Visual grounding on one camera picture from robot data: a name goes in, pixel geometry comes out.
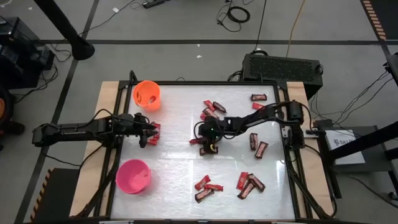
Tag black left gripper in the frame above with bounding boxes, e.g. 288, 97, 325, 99
119, 112, 160, 149

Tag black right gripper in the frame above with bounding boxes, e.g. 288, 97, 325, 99
195, 117, 229, 155

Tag orange plastic halloween bucket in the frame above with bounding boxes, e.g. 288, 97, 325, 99
132, 80, 162, 112

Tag pink plastic halloween bucket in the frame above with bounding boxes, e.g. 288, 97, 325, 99
115, 159, 152, 195

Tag white table mat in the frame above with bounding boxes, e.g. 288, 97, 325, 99
110, 84, 296, 220

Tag black perforated computer case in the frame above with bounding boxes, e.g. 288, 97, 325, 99
241, 53, 324, 100

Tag black table leg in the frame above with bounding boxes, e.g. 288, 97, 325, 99
32, 0, 96, 62

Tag black hazard striped floor mat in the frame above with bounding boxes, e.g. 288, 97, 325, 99
30, 167, 81, 223
359, 0, 398, 41

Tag small black power box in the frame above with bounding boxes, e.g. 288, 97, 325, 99
306, 119, 333, 136

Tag black power strip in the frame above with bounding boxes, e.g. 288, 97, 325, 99
142, 0, 165, 9

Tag orange and black wheel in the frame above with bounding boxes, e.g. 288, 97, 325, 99
0, 86, 26, 138

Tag black equipment cases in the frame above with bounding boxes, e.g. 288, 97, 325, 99
0, 17, 56, 90

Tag white printed paper sheet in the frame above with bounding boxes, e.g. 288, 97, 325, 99
325, 129, 366, 166

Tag black slanted stand beam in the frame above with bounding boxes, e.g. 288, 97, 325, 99
329, 121, 398, 161

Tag grey side table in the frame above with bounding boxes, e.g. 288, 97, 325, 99
317, 125, 398, 200

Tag black metal table frame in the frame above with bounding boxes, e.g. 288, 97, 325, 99
73, 70, 338, 224

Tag long black cable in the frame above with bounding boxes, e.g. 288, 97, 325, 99
252, 0, 268, 54

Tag coiled black cable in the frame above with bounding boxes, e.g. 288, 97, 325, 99
216, 1, 251, 33

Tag yellow cable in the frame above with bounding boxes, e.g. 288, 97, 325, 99
285, 0, 307, 58

